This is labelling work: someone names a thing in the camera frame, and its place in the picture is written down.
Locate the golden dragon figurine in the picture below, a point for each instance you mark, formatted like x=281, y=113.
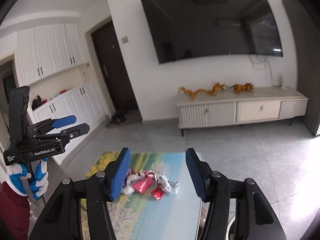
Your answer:
x=200, y=92

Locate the red foil wrapper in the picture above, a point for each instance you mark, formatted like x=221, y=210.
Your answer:
x=157, y=194

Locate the white plastic wrapper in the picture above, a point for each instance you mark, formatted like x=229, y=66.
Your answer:
x=127, y=190

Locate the waste bin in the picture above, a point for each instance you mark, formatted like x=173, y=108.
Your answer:
x=232, y=227

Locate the dark brown door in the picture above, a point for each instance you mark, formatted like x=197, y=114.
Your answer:
x=112, y=75

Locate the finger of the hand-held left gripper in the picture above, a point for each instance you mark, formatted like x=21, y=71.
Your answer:
x=77, y=130
x=65, y=121

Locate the pink wrapper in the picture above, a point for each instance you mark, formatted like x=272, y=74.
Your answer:
x=142, y=185

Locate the red white wrapper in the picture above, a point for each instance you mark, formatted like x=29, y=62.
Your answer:
x=136, y=177

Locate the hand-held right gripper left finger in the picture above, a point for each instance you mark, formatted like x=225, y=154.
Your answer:
x=121, y=175

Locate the white base cabinets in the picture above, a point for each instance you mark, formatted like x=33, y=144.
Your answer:
x=82, y=102

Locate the dark shoes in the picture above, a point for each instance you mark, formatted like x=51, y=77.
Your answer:
x=117, y=117

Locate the person's left forearm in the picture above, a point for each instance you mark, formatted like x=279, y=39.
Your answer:
x=12, y=212

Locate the landscape print coffee table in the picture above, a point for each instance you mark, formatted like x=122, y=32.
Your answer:
x=155, y=220

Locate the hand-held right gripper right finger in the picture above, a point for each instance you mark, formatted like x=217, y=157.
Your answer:
x=193, y=175

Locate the golden tiger figurine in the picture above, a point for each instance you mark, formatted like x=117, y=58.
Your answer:
x=241, y=88

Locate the white power strip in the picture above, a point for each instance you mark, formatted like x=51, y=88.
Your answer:
x=282, y=82

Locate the grey tall panel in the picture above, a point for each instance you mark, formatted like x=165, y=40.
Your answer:
x=300, y=67

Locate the person's left hand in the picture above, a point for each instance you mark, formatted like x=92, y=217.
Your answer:
x=40, y=173

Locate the white wall cabinets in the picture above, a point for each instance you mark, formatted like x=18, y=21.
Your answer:
x=50, y=50

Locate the white television cabinet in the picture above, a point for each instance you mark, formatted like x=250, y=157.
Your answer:
x=257, y=111

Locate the black bag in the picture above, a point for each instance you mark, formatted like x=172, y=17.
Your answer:
x=37, y=102

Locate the white silver wrapper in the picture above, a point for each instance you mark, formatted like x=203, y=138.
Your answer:
x=170, y=186

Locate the beige wall switch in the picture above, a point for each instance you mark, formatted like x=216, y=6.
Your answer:
x=125, y=39

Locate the black wall television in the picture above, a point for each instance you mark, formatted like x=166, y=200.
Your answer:
x=212, y=25

